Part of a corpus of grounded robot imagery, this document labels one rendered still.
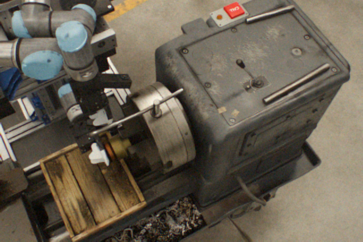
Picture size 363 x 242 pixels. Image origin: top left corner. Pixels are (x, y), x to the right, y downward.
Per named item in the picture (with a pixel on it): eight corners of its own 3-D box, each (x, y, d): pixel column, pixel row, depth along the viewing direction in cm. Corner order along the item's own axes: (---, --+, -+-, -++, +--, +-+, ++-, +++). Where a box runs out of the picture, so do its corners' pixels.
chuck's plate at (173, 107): (154, 103, 182) (155, 66, 153) (191, 169, 171) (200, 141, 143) (147, 107, 181) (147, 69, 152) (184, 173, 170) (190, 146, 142)
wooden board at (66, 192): (108, 132, 183) (107, 127, 179) (147, 206, 168) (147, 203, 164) (40, 164, 175) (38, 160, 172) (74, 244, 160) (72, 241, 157)
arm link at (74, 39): (86, 16, 113) (81, 34, 107) (97, 49, 120) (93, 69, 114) (57, 20, 114) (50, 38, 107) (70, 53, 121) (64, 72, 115)
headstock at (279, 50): (264, 43, 207) (282, -17, 173) (326, 122, 187) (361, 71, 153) (152, 94, 192) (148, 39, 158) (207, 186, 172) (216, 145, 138)
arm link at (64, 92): (77, 90, 173) (74, 79, 166) (88, 111, 169) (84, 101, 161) (59, 98, 171) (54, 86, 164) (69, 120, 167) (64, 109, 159)
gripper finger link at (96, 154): (95, 171, 152) (85, 149, 156) (111, 164, 153) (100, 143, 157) (94, 168, 149) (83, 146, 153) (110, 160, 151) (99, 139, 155)
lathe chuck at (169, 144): (147, 107, 181) (147, 69, 152) (184, 173, 170) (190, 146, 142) (127, 116, 178) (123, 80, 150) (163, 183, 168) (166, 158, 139)
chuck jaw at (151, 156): (155, 133, 156) (171, 158, 149) (156, 141, 160) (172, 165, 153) (126, 147, 153) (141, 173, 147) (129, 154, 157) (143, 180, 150)
